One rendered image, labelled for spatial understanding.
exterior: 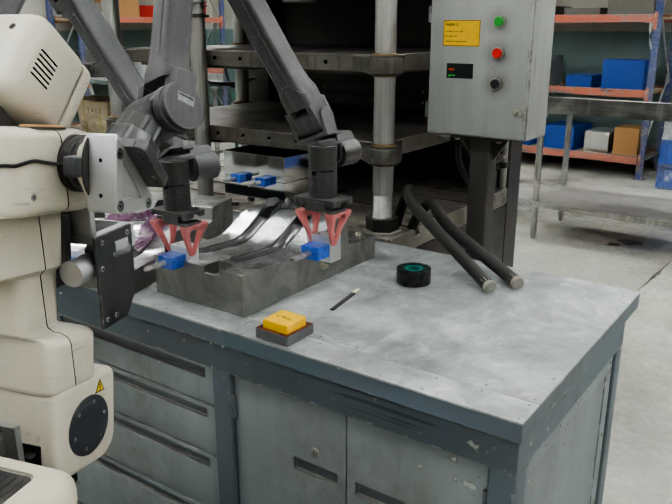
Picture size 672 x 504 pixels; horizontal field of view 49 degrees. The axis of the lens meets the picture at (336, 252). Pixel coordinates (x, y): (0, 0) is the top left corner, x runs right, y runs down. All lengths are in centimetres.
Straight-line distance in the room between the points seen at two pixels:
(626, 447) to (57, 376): 201
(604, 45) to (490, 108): 605
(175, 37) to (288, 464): 87
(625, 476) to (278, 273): 146
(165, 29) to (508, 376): 80
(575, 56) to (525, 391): 708
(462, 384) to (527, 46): 105
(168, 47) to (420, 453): 81
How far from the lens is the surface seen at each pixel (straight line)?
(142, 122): 114
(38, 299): 125
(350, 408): 139
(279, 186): 243
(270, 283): 156
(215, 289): 155
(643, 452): 275
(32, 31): 119
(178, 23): 127
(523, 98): 204
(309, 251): 147
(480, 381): 127
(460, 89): 212
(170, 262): 158
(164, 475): 191
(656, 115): 468
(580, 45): 818
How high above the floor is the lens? 137
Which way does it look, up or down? 17 degrees down
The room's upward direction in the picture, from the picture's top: straight up
